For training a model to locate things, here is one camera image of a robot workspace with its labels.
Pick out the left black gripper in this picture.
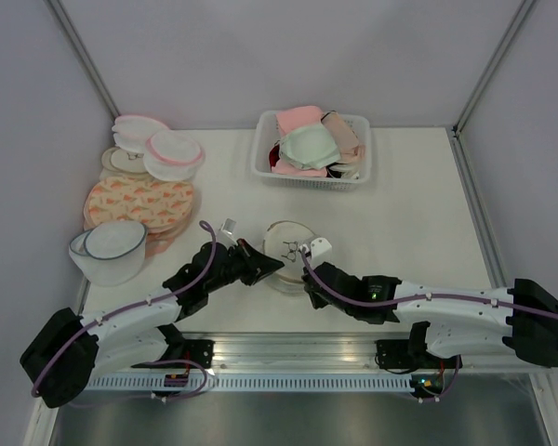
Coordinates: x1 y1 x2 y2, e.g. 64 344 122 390
206 238 284 294

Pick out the beige trimmed mesh laundry bag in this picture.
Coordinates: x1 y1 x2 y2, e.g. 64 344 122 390
262 220 315 295

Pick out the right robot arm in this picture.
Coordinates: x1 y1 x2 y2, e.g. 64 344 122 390
302 263 558 368

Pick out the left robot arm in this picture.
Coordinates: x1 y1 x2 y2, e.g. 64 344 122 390
20 239 284 408

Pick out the carrot print laundry bag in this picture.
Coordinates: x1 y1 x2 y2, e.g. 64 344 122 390
83 176 195 233

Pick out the pink trimmed mesh laundry bag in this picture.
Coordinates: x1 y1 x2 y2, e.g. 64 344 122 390
143 130 205 182

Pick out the beige flat laundry bag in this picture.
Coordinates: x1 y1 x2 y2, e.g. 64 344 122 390
101 147 147 175

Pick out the pink trimmed bag at back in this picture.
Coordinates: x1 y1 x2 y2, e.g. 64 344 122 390
112 114 169 153

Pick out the white plastic basket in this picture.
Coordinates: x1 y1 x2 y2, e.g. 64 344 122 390
250 106 372 190

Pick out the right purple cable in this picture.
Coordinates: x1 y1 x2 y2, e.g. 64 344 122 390
299 250 558 324

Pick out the purple cable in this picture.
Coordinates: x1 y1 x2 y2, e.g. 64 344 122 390
30 219 218 400
299 250 558 324

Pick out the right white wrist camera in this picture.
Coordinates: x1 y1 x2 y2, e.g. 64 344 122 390
299 236 333 268

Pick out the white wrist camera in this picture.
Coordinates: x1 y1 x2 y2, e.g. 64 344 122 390
217 218 236 246
299 236 333 268

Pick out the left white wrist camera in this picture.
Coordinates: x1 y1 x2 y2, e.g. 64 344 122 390
217 218 236 246

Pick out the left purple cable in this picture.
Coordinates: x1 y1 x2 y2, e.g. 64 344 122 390
30 219 218 400

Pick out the white slotted cable duct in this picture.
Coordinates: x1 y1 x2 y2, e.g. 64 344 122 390
109 374 413 393

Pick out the aluminium mounting rail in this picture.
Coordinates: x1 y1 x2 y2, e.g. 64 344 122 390
46 331 552 374

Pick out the right aluminium frame post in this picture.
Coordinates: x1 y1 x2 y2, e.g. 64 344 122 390
451 0 538 138

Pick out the aluminium frame post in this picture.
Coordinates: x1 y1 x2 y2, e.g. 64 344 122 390
451 0 538 138
44 0 120 120

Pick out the left aluminium frame post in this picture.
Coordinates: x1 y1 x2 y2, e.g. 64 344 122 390
44 0 120 120

